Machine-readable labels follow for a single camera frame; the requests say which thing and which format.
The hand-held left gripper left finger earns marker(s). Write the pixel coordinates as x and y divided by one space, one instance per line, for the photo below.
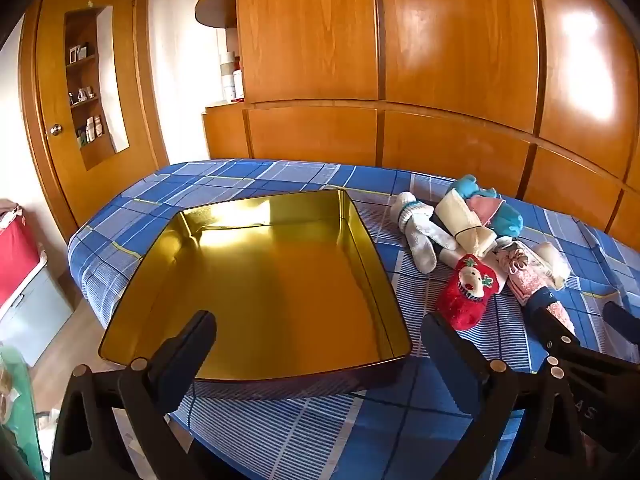
192 350

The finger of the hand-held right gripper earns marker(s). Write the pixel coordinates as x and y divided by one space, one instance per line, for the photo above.
620 320
542 306

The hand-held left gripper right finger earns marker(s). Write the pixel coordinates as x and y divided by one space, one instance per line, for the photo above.
450 360

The pink sock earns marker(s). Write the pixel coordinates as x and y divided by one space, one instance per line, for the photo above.
530 287

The red christmas sock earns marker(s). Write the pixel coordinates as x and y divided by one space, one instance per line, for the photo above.
467 290

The dark brown storage box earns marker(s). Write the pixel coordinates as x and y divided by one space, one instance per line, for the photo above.
275 280

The beige socks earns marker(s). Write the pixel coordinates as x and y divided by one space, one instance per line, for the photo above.
470 225

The white socks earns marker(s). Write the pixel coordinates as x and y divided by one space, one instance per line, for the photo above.
417 230

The grey storage bin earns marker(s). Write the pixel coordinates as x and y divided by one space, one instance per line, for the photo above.
40 320

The green glass panel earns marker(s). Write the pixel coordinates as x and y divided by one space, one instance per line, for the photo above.
22 410

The red storage box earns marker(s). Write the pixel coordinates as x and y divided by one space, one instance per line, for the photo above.
17 260

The blue plaid bed sheet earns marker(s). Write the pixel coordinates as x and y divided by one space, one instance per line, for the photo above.
300 175

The wooden door with shelf niche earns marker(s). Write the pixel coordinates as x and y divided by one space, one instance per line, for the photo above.
50 185

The metal door knob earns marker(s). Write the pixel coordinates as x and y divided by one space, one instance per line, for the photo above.
55 130

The wooden wardrobe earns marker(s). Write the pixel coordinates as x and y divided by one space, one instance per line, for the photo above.
450 60

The white jars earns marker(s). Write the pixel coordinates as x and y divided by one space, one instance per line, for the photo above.
232 80

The small metal figurines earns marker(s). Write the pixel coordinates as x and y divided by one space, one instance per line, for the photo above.
82 94

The round wooden corner shelf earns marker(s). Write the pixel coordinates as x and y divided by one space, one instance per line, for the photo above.
215 7

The small photo frame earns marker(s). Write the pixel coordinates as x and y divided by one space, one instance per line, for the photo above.
75 53

